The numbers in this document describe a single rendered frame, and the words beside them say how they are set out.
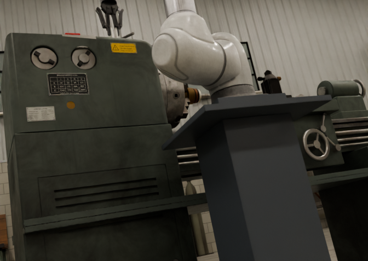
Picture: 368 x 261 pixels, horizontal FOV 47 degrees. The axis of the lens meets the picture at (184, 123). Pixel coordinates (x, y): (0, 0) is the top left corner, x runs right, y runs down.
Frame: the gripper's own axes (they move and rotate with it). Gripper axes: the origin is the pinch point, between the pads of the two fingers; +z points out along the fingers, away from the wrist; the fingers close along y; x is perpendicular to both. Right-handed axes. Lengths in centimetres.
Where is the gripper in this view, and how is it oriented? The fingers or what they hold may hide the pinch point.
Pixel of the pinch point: (113, 35)
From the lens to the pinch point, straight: 196.4
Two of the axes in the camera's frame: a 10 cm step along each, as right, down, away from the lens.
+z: 1.9, 9.5, -2.6
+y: 8.9, -0.6, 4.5
